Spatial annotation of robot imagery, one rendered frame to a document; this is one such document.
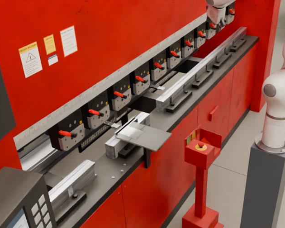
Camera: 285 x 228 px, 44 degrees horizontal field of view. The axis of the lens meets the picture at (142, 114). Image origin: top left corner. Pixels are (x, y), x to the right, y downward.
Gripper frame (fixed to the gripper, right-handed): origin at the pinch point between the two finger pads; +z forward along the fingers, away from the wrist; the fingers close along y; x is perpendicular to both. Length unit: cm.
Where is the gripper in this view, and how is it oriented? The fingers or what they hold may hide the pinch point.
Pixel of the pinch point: (213, 25)
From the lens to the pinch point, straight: 208.0
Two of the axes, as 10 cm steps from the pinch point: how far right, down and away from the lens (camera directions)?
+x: 8.8, -4.0, 2.5
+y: 4.7, 7.5, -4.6
